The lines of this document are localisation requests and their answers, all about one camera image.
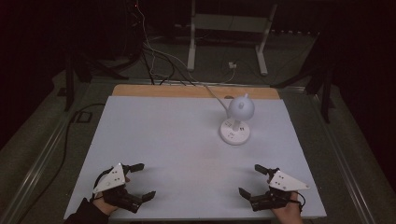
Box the white desk lamp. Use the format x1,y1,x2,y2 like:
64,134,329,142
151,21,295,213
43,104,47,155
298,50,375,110
219,92,256,147

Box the black stand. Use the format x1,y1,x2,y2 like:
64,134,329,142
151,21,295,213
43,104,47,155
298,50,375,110
63,51,131,113
270,31,336,125

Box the thin white cable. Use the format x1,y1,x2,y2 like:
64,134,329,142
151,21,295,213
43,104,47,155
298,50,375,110
135,0,236,86

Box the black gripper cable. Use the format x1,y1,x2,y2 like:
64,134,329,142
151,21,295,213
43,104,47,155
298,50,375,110
290,189,307,215

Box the metal floor rail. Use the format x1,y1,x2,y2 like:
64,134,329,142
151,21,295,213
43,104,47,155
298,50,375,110
0,81,92,224
309,92,378,224

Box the black floor socket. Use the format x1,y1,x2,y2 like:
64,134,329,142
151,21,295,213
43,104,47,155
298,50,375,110
75,110,93,124

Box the long black cable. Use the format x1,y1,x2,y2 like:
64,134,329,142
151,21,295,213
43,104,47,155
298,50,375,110
14,103,107,224

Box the person's left hand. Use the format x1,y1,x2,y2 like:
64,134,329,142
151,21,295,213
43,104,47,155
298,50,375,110
92,191,121,217

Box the white table mat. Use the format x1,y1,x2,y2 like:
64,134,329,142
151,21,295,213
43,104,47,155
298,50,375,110
63,94,328,221

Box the white lamp cable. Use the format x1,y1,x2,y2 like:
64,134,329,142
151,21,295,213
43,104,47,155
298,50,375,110
203,84,233,113

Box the person's right hand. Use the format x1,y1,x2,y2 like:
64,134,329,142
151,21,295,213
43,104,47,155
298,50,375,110
270,191,304,224

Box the white metal stand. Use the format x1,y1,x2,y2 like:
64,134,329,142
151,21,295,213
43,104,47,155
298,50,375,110
186,0,278,77

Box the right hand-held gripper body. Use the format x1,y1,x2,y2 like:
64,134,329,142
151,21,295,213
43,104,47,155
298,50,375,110
249,168,311,213

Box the black cable bundle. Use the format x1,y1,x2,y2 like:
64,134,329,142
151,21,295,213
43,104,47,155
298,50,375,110
140,46,194,87

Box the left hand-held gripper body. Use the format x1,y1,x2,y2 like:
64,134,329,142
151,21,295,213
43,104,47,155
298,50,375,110
92,162,145,215

